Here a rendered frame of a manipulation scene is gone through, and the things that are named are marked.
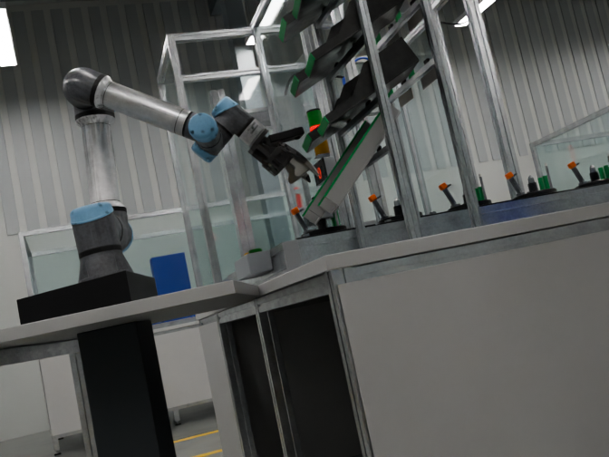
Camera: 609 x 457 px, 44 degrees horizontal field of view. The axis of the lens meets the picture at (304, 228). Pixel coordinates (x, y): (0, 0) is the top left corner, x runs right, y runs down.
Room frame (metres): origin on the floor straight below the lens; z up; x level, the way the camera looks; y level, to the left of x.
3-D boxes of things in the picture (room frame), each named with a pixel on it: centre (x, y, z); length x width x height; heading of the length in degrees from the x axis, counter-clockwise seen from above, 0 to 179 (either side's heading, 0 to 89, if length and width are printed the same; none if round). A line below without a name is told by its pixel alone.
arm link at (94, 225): (2.04, 0.57, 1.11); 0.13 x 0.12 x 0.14; 0
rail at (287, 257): (2.45, 0.17, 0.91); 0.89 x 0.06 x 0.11; 17
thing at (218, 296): (2.03, 0.51, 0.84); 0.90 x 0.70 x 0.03; 178
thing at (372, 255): (2.36, -0.48, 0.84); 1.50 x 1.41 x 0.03; 17
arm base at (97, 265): (2.03, 0.56, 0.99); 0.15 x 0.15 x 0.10
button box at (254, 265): (2.25, 0.18, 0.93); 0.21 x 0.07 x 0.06; 17
